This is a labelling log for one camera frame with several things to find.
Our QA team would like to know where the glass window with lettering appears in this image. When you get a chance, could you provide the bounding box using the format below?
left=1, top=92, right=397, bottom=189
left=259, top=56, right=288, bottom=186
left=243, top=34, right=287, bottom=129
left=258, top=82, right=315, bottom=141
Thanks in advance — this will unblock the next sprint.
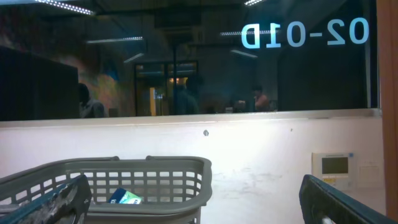
left=1, top=0, right=379, bottom=121

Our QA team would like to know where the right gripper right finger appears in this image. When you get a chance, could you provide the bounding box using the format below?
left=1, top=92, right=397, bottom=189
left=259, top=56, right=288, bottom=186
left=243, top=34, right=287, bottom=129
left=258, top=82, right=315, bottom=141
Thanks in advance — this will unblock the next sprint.
left=299, top=174, right=397, bottom=224

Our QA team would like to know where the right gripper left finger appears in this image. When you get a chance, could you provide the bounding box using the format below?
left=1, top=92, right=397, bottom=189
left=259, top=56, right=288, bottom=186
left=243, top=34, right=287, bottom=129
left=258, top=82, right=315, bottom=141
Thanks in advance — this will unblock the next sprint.
left=1, top=175, right=92, bottom=224

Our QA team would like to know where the grey plastic shopping basket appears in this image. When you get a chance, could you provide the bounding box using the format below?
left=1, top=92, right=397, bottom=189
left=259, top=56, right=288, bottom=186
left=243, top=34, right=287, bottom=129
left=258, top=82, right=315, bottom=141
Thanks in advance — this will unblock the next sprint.
left=1, top=156, right=212, bottom=223

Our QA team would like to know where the Kleenex tissue multipack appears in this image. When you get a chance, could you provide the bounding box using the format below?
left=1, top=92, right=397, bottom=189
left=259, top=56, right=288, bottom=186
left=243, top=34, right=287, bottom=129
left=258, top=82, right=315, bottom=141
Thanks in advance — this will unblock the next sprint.
left=108, top=188, right=142, bottom=204

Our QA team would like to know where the white wall thermostat panel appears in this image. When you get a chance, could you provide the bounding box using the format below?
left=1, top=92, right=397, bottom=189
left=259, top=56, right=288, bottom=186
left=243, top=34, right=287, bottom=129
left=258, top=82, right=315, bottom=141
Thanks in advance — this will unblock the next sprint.
left=312, top=152, right=356, bottom=191

